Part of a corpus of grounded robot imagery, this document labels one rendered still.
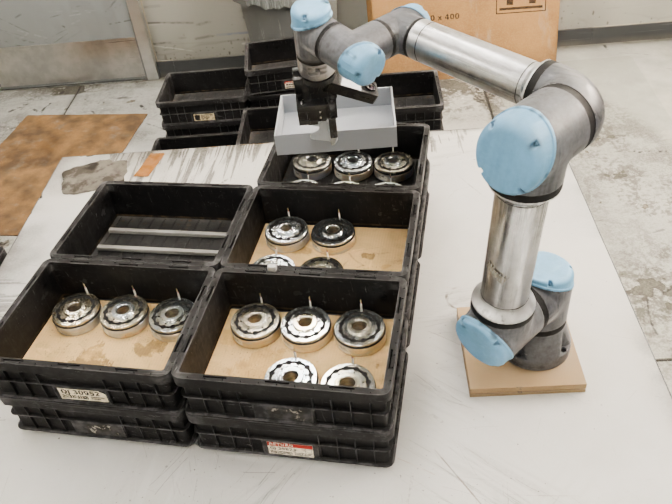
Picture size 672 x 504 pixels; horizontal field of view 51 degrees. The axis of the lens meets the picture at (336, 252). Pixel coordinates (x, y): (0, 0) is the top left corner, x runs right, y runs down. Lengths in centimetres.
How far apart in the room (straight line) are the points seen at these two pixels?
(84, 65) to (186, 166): 248
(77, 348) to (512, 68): 102
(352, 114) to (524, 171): 77
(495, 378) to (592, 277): 42
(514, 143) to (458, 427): 64
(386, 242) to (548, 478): 63
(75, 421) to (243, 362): 36
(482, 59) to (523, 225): 29
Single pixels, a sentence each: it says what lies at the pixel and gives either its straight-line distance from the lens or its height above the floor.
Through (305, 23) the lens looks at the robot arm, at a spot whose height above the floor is 139.
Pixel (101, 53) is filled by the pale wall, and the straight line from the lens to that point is 465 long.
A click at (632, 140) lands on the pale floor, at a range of 371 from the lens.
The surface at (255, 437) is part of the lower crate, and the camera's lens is 141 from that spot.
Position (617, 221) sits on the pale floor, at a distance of 316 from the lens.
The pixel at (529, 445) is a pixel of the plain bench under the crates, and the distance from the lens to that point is 146.
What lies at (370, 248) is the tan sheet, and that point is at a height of 83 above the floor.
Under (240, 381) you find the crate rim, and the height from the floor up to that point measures 93.
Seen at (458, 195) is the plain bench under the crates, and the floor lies 70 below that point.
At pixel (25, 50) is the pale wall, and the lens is 480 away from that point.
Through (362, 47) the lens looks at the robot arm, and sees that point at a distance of 128.
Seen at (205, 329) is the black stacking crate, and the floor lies 90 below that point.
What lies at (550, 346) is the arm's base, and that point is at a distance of 151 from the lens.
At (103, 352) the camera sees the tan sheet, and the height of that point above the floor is 83.
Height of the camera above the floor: 189
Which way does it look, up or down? 40 degrees down
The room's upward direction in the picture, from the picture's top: 7 degrees counter-clockwise
